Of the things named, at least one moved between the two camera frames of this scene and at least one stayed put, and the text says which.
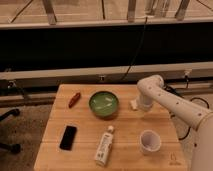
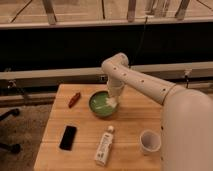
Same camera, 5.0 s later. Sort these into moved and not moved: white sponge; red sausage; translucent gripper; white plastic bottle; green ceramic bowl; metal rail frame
Moved: white sponge; translucent gripper
Not moved: metal rail frame; green ceramic bowl; white plastic bottle; red sausage
